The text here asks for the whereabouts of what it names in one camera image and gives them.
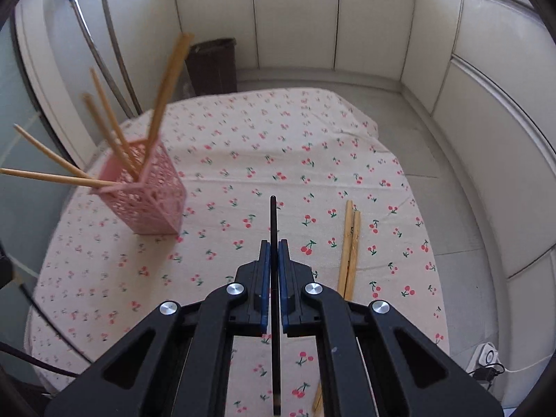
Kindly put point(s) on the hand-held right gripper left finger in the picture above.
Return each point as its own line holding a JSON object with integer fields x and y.
{"x": 264, "y": 278}

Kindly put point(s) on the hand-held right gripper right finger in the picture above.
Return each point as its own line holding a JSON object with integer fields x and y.
{"x": 284, "y": 278}

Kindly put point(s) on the black chopstick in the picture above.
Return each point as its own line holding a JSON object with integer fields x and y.
{"x": 273, "y": 217}

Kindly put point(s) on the pink perforated utensil basket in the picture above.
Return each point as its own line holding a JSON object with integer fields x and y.
{"x": 152, "y": 200}

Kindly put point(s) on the wooden chopstick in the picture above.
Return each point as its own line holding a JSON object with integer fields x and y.
{"x": 346, "y": 243}
{"x": 170, "y": 69}
{"x": 177, "y": 69}
{"x": 354, "y": 252}
{"x": 43, "y": 176}
{"x": 104, "y": 128}
{"x": 108, "y": 113}
{"x": 47, "y": 147}

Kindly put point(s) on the cherry print tablecloth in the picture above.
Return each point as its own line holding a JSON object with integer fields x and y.
{"x": 260, "y": 139}

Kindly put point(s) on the brown trash bin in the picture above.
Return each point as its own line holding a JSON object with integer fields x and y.
{"x": 215, "y": 69}

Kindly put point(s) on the white power strip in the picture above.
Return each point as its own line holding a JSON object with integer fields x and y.
{"x": 484, "y": 356}

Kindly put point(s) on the black power adapter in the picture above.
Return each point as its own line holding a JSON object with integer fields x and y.
{"x": 483, "y": 377}

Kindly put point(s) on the metal pole with blue cap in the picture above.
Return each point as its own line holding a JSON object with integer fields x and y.
{"x": 87, "y": 30}

